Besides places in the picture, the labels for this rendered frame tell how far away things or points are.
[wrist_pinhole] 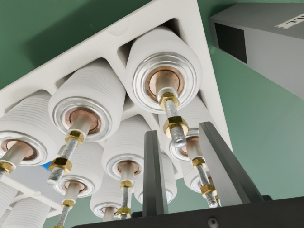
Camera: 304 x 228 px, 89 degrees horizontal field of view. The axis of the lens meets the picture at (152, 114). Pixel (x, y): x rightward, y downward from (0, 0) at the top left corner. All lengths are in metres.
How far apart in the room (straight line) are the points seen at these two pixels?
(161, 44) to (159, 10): 0.07
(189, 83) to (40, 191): 0.52
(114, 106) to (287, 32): 0.21
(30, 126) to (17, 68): 0.30
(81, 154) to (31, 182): 0.26
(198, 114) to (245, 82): 0.32
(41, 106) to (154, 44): 0.21
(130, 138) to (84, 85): 0.12
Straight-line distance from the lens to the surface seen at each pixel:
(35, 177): 0.59
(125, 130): 0.29
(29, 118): 0.29
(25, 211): 0.62
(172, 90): 0.16
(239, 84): 0.55
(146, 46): 0.18
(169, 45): 0.18
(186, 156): 0.27
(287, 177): 1.09
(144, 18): 0.24
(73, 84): 0.22
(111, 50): 0.25
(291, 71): 0.24
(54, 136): 0.29
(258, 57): 0.29
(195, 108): 0.26
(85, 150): 0.35
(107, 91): 0.22
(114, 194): 0.40
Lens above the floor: 0.42
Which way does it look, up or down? 54 degrees down
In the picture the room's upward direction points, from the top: 175 degrees clockwise
